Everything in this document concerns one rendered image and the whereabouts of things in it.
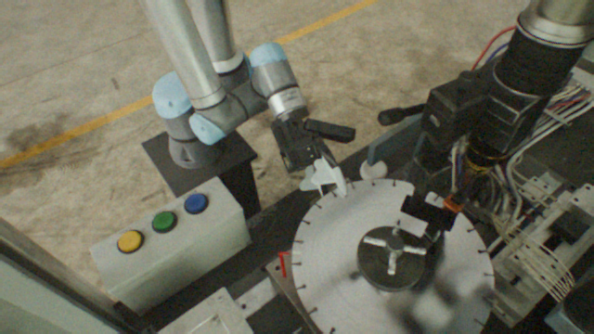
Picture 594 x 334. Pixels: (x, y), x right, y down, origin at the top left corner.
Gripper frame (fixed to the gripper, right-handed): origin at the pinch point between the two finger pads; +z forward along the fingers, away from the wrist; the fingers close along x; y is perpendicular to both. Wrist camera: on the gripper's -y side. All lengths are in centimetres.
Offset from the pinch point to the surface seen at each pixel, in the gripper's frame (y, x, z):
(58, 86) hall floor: 90, -186, -131
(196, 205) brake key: 27.2, -3.4, -9.9
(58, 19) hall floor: 86, -235, -208
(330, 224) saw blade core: 6.2, 9.6, 3.3
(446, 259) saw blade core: -7.9, 17.2, 15.7
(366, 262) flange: 4.7, 15.4, 10.6
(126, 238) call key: 41.2, -2.6, -8.8
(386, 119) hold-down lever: 1.1, 33.9, -8.2
